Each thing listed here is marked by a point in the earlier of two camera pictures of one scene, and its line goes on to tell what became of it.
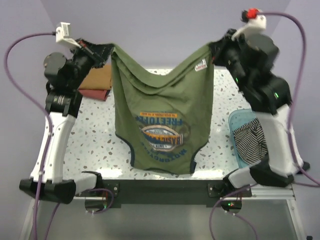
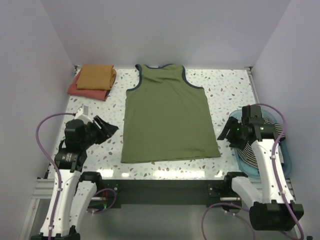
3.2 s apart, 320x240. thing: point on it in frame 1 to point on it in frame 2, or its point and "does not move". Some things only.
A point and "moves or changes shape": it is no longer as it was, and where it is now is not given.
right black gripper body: x=227 y=55 to x=236 y=136
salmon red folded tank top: x=98 y=94 does not move
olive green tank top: x=163 y=124 moves or changes shape
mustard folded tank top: x=99 y=78 does not move
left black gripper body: x=84 y=59 to x=91 y=135
